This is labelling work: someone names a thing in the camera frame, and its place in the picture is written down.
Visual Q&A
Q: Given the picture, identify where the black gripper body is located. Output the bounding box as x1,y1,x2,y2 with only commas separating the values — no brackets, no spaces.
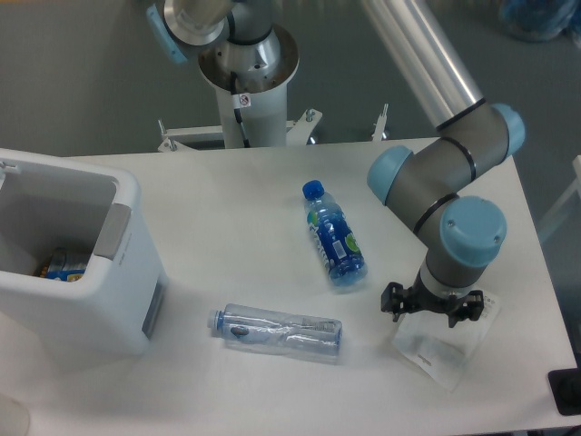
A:
411,283,458,313

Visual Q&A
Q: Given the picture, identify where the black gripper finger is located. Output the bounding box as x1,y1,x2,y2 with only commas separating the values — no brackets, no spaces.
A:
380,282,416,322
448,290,485,328

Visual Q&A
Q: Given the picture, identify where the white plastic package bag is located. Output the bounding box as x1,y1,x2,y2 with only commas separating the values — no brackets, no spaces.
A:
392,291,501,391

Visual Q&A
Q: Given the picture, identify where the white trash can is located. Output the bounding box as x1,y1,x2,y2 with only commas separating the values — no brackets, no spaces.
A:
1,149,167,354

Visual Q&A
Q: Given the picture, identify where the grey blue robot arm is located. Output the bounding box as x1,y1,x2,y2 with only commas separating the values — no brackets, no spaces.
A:
148,1,484,325

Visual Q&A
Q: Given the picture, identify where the blue labelled plastic bottle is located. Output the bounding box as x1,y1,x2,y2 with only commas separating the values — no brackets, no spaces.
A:
302,180,368,287

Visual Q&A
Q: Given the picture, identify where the black device at table edge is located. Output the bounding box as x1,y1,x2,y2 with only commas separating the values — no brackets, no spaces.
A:
547,368,580,416

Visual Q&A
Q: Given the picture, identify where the clear crushed plastic bottle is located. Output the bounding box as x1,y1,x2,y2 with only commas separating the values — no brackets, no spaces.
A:
207,303,342,363

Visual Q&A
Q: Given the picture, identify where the blue plastic bag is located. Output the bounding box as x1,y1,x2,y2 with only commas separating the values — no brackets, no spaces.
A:
497,1,580,43

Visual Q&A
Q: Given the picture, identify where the blue packaging inside bin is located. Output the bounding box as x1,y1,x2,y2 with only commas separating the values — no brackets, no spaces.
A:
34,247,90,282

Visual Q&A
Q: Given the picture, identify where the white frame at right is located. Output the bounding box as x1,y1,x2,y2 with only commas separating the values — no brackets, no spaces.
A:
537,155,580,243

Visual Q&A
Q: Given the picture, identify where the white pedestal base frame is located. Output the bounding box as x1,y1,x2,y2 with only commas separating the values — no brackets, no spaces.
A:
157,103,389,153

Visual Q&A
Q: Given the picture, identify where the black pedestal cable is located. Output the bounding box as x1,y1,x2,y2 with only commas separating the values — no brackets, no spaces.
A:
229,71,251,148

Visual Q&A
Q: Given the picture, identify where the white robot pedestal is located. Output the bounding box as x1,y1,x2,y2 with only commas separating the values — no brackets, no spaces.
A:
198,25,299,149

